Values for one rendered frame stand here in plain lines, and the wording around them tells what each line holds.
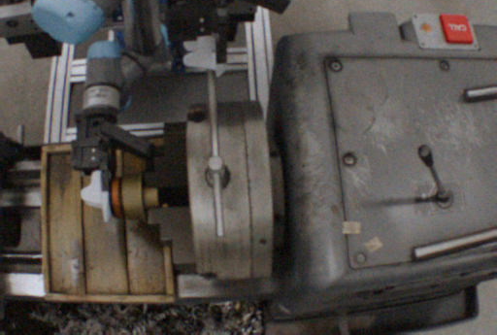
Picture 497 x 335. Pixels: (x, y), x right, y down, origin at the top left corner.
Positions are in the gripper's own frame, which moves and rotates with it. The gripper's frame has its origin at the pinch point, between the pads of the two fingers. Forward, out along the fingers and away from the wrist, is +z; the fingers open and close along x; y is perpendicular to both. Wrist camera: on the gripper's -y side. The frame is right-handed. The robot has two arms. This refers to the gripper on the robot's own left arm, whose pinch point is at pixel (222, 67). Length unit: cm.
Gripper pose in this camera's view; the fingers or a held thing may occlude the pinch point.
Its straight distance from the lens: 84.8
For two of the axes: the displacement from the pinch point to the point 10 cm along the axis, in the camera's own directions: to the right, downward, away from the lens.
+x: 0.9, 7.7, -6.4
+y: -10.0, 0.7, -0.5
